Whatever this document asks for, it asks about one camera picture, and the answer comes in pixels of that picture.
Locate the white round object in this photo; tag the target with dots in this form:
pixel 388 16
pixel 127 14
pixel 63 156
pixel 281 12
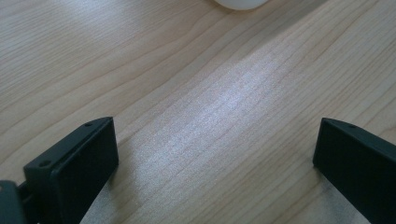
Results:
pixel 240 3

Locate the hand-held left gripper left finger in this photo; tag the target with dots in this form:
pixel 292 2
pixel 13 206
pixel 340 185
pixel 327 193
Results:
pixel 74 165

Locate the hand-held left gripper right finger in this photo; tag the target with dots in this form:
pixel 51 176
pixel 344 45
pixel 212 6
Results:
pixel 358 168

